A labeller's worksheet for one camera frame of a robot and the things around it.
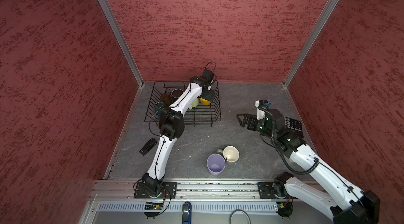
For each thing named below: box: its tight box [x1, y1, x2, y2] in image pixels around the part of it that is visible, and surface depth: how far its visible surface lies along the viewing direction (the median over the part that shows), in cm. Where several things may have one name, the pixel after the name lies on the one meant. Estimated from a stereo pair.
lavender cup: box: [206, 153, 226, 177], surface depth 75 cm
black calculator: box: [284, 116, 302, 132], surface depth 99 cm
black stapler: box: [138, 137, 158, 157], surface depth 86 cm
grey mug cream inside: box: [216, 145, 240, 163], surface depth 80 cm
